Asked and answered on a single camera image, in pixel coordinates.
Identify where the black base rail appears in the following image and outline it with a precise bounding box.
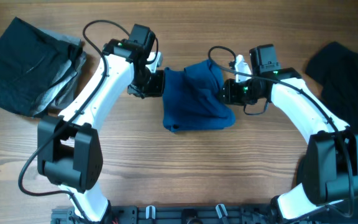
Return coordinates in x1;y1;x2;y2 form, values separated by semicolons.
50;203;291;224

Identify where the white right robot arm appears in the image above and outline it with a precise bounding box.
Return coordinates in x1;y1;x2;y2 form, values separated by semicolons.
220;55;358;223

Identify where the grey mesh garment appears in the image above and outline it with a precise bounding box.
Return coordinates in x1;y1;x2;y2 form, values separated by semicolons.
29;27;87;116

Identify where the dark green folded garment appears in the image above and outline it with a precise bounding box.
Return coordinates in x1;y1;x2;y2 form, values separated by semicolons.
0;17;84;117

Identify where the black garment pile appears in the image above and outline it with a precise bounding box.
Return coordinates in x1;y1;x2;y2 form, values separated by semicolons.
305;42;358;131

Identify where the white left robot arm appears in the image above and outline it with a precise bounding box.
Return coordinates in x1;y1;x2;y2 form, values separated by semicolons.
37;37;164;223

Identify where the blue polo shirt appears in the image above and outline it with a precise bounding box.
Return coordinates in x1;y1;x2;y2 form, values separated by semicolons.
162;60;236;133

